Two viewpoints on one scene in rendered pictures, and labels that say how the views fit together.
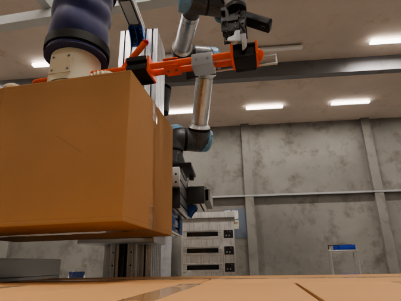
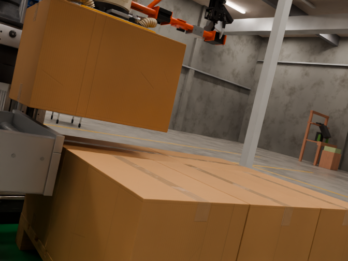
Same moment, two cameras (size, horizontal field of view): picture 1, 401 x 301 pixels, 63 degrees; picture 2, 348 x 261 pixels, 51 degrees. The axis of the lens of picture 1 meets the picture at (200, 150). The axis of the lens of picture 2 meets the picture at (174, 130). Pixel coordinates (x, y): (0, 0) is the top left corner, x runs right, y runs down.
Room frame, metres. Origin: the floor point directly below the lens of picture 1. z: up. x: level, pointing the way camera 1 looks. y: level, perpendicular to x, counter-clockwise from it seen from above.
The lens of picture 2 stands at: (-0.40, 1.34, 0.77)
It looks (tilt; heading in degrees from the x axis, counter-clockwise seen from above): 3 degrees down; 314
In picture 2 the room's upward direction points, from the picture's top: 13 degrees clockwise
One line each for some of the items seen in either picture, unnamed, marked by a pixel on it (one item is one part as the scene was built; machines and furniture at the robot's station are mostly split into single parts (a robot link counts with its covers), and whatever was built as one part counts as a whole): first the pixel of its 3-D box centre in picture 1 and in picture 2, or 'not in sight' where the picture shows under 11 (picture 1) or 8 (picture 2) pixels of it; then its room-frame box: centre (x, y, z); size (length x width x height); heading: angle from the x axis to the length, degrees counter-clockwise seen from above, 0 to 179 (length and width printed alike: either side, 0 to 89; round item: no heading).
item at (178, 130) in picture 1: (173, 138); not in sight; (1.61, 0.14, 1.20); 0.13 x 0.12 x 0.14; 101
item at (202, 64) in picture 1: (203, 64); (194, 31); (0.92, -0.02, 1.20); 0.07 x 0.07 x 0.04; 79
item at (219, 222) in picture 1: (209, 250); not in sight; (8.81, -0.17, 0.90); 1.39 x 1.09 x 1.79; 84
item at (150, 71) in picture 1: (141, 71); (159, 16); (0.96, 0.20, 1.20); 0.10 x 0.08 x 0.06; 169
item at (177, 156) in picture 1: (172, 159); not in sight; (1.61, 0.15, 1.09); 0.15 x 0.15 x 0.10
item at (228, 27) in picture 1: (234, 22); (216, 10); (0.90, -0.12, 1.34); 0.09 x 0.08 x 0.12; 79
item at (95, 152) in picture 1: (64, 169); (97, 71); (1.01, 0.44, 0.87); 0.60 x 0.40 x 0.40; 79
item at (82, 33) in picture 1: (78, 53); not in sight; (1.01, 0.44, 1.32); 0.23 x 0.23 x 0.04
